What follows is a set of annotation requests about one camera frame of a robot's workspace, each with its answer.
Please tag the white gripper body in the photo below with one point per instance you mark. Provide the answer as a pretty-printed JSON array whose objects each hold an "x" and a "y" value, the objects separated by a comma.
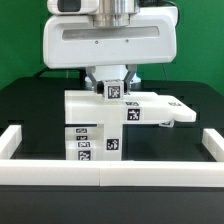
[{"x": 87, "y": 33}]

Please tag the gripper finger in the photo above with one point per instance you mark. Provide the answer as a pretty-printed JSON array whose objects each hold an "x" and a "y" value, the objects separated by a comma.
[
  {"x": 98, "y": 86},
  {"x": 131, "y": 70}
]

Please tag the small tagged cube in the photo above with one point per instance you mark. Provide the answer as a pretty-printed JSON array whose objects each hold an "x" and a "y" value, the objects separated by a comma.
[
  {"x": 113, "y": 90},
  {"x": 169, "y": 124}
]

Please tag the white chair back frame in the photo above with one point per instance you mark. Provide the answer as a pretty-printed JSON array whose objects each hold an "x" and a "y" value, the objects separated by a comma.
[{"x": 87, "y": 107}]

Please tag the white chair seat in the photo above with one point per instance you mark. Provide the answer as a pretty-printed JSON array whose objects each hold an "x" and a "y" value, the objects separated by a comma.
[{"x": 111, "y": 136}]

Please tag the white front fence wall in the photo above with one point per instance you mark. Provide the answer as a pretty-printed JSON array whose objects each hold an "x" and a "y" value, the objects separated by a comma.
[{"x": 111, "y": 173}]

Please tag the white fence wall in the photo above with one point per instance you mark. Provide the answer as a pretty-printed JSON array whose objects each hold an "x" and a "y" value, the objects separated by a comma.
[
  {"x": 9, "y": 141},
  {"x": 111, "y": 173},
  {"x": 214, "y": 143}
]

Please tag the white left fence wall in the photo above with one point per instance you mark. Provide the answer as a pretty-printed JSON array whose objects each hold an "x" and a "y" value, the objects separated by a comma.
[{"x": 9, "y": 141}]

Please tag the white right fence wall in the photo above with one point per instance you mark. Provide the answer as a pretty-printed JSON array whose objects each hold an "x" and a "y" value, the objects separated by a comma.
[{"x": 214, "y": 143}]

